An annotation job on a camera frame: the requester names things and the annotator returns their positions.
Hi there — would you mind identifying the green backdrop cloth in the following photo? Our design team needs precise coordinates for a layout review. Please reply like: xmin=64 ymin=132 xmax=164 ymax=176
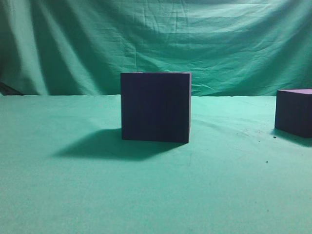
xmin=0 ymin=0 xmax=312 ymax=96

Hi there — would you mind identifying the purple foam groove box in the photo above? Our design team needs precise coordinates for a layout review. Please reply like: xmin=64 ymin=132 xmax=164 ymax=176
xmin=274 ymin=89 xmax=312 ymax=138

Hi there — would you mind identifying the purple foam cube block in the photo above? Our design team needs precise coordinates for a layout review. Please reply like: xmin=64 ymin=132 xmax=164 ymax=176
xmin=120 ymin=72 xmax=192 ymax=143

